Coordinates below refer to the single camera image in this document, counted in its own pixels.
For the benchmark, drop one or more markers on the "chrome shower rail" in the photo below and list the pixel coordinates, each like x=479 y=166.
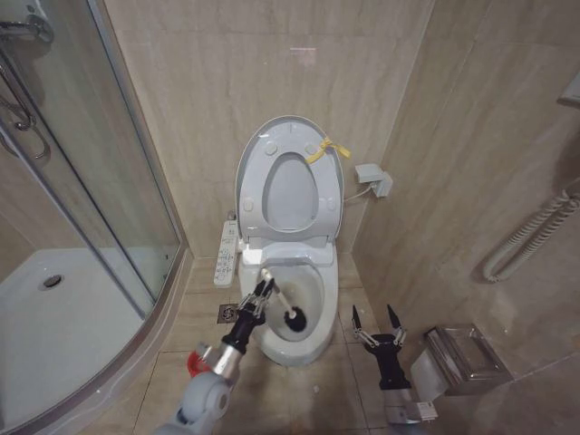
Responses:
x=20 y=106

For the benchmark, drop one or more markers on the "curved glass shower enclosure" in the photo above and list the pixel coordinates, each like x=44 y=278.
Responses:
x=136 y=149

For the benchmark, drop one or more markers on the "round metal shower drain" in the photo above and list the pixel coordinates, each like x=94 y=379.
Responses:
x=53 y=281

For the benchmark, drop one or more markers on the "square metal floor drain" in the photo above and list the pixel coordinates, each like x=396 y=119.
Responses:
x=228 y=312

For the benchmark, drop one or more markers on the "white toilet paper roll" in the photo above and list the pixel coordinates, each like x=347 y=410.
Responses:
x=428 y=374

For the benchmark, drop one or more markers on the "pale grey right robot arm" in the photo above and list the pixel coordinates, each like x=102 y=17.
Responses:
x=408 y=408

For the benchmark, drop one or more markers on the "white shower tray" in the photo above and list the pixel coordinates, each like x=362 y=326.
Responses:
x=59 y=326

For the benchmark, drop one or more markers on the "steel toilet paper holder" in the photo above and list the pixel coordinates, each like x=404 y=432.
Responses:
x=471 y=358

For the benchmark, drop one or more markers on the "grey wall socket box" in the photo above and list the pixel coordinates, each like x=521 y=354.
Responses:
x=369 y=174

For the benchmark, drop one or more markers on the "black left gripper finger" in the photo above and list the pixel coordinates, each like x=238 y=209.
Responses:
x=267 y=301
x=254 y=293

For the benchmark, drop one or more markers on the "white toilet brush black bristles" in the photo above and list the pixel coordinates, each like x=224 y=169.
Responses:
x=283 y=301

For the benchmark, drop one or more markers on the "white ceramic toilet bowl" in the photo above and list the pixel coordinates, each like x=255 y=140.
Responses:
x=328 y=294

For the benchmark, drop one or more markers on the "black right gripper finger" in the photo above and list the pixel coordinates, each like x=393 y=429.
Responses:
x=360 y=328
x=396 y=328

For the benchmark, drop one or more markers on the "white bidet control panel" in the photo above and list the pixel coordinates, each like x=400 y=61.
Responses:
x=225 y=258

